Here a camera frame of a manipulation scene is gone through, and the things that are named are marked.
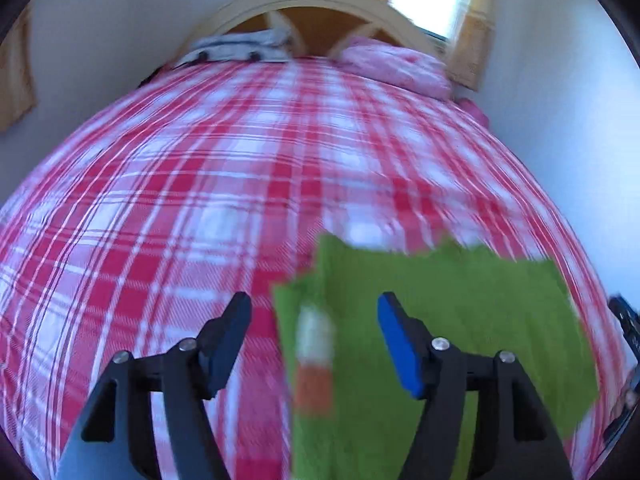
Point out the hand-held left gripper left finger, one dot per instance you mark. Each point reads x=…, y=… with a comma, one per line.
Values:
x=230, y=340

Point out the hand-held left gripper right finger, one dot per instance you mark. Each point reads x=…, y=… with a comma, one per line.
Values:
x=400, y=345

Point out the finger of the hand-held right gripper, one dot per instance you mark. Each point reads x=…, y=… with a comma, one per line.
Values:
x=625, y=320

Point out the green orange striped knit sweater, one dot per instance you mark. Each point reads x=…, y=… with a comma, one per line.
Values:
x=500, y=310

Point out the red plaid bed sheet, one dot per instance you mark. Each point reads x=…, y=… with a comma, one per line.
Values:
x=200, y=185

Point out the pink floral pillow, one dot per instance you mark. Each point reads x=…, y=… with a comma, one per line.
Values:
x=395, y=67

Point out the white blue patterned pillow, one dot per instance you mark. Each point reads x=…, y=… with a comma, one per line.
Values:
x=235, y=45

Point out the narrow yellow window curtain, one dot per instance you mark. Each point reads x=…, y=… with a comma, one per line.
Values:
x=472, y=35

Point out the cream wooden headboard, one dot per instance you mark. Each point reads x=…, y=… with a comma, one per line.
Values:
x=320, y=20

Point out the yellow side curtain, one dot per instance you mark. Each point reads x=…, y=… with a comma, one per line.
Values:
x=15, y=75

